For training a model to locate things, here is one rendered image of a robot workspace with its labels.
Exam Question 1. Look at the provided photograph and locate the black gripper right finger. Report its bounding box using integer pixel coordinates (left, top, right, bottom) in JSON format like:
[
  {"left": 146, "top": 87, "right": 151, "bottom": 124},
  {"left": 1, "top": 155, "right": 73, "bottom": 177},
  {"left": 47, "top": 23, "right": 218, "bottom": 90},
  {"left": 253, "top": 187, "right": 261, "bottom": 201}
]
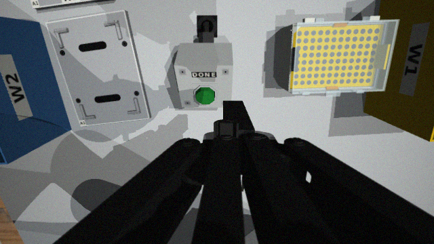
[{"left": 233, "top": 101, "right": 434, "bottom": 244}]

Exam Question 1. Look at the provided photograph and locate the yellow waste bin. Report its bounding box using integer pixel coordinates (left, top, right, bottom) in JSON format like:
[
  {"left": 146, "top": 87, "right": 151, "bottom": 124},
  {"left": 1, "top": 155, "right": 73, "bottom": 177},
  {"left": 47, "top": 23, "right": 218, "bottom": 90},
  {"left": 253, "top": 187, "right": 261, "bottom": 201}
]
[{"left": 363, "top": 0, "right": 434, "bottom": 142}]

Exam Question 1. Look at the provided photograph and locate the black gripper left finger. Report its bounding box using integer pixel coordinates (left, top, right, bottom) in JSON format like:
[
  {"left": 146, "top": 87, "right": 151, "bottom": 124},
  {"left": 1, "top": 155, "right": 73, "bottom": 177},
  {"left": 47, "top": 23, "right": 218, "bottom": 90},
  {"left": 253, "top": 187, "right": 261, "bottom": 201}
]
[{"left": 53, "top": 100, "right": 245, "bottom": 244}]

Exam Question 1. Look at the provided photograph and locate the blue bin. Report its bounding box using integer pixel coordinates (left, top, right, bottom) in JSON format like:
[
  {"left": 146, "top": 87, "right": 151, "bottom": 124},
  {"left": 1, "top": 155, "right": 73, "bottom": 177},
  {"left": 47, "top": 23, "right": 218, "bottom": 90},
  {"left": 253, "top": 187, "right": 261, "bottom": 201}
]
[{"left": 0, "top": 16, "right": 72, "bottom": 165}]

